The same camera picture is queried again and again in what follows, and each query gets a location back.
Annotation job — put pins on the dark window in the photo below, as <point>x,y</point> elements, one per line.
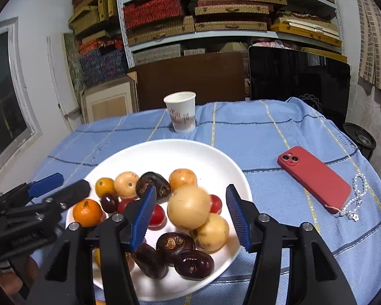
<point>3,101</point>

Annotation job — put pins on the white paper cup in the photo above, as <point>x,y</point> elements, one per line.
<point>181,114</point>

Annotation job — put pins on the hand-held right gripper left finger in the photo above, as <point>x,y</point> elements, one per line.
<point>143,222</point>

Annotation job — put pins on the white metal shelf rack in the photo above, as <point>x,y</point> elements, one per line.
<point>124,30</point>

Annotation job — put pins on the beige checked curtain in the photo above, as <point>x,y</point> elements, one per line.
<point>374,38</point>

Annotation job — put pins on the pink floral cloth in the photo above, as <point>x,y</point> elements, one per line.
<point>266,42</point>

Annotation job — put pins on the green mottled board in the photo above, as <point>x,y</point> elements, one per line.
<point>71,63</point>

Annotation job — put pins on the pale wooden picture frame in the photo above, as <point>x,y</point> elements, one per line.
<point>108,101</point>

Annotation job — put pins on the grey woven box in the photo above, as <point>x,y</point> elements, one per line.
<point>157,54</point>

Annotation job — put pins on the dark brown water chestnut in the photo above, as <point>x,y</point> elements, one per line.
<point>149,262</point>
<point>158,181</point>
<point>174,244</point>

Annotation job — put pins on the brown cardboard sheet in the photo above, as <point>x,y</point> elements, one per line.
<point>193,76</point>

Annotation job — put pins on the stack of orange-red boxes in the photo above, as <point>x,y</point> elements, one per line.
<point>92,46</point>

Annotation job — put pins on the white narrow board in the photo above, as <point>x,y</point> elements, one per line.
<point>55,79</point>

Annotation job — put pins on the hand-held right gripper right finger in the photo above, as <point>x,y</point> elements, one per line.
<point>239,222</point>

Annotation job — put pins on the large tan speckled pear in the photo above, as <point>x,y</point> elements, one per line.
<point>212,233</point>

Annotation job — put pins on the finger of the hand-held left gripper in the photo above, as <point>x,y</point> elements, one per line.
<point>46,184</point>
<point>76,190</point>

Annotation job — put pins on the large red patterned box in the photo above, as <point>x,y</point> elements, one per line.
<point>152,11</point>

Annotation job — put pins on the pile of tan woven boxes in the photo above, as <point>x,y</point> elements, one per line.
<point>85,19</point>

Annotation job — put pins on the beige round pear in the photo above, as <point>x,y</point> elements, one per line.
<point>183,179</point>
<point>189,207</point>
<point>126,184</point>

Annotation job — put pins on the dark red plum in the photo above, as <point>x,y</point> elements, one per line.
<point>109,202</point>
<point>193,264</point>

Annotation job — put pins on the stack of yellow flat boxes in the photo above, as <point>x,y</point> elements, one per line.
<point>304,31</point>

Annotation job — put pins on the person's left hand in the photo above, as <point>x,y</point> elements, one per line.
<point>6,279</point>

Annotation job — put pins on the black flat monitor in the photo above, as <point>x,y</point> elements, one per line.
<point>298,79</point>

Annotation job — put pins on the red phone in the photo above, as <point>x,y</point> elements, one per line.
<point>314,178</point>

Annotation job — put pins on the red cherry tomato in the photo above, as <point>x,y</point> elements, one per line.
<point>157,216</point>
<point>124,205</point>
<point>215,204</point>

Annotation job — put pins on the stack of dark blue boxes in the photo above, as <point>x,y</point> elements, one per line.
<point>101,66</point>

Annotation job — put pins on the black round stool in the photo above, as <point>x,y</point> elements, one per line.
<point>358,136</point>

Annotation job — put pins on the white round plate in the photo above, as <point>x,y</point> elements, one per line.
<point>177,155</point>

